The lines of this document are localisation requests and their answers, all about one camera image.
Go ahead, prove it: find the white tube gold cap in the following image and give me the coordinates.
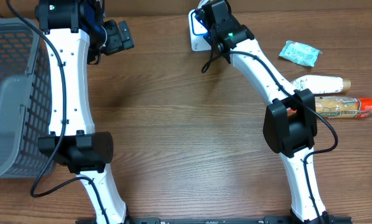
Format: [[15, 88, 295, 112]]
[[291, 75, 351, 95]]

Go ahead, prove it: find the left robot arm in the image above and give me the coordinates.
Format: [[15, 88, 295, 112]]
[[35, 0, 134, 223]]

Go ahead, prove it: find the orange spaghetti package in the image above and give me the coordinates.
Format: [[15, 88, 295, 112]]
[[287, 96, 372, 119]]

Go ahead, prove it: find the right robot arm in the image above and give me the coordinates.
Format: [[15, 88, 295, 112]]
[[195, 1, 331, 223]]

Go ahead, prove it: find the teal snack packet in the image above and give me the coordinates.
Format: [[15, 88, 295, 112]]
[[279, 40, 322, 67]]

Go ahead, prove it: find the white barcode scanner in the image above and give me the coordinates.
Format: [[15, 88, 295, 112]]
[[188, 9, 211, 52]]

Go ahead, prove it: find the grey plastic shopping basket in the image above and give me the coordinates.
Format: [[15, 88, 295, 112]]
[[0, 18, 52, 179]]

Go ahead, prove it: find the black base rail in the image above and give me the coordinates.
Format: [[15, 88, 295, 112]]
[[75, 215, 353, 224]]

